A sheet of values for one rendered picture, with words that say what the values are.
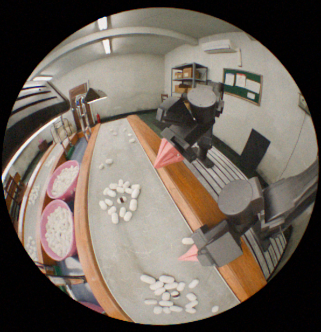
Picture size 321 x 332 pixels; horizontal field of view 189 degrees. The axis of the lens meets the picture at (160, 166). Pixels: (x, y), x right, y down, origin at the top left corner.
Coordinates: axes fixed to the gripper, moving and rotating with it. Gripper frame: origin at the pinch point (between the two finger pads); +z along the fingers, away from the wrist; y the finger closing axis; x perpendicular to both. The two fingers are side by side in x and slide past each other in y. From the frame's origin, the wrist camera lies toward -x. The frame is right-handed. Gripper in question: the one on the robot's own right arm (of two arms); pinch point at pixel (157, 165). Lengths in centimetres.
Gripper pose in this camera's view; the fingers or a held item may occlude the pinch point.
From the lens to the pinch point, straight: 27.4
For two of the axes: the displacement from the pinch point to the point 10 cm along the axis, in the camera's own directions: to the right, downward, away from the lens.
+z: -6.9, 6.9, 2.2
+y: 4.1, 6.2, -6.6
